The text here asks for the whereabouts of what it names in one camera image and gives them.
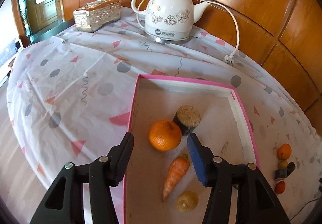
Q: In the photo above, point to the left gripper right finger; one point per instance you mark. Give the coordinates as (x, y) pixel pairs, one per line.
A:
(256, 200)

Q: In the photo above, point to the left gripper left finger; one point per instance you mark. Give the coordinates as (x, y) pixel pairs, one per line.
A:
(63, 202)

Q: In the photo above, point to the small red tomato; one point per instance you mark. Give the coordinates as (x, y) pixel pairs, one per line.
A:
(280, 187)

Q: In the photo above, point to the large orange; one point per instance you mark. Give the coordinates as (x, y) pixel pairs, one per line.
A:
(284, 152)

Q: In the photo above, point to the yellow onion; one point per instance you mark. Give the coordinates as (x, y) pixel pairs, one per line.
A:
(187, 201)

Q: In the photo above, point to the orange carrot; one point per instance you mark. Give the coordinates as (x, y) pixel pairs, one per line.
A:
(178, 168)

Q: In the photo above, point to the dark cut eggplant piece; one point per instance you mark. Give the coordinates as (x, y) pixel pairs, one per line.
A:
(187, 118)

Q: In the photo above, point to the small yellow-brown round fruit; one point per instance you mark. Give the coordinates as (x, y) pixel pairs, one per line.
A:
(283, 164)

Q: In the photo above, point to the pink-rimmed white tray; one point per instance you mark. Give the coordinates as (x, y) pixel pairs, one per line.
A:
(224, 128)

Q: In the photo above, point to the patterned white tablecloth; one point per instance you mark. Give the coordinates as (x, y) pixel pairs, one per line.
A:
(70, 98)

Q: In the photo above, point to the silver ornate tissue box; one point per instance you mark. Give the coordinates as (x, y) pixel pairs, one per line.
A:
(96, 14)

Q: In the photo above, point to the white ceramic electric kettle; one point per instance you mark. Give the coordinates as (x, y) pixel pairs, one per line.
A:
(170, 20)

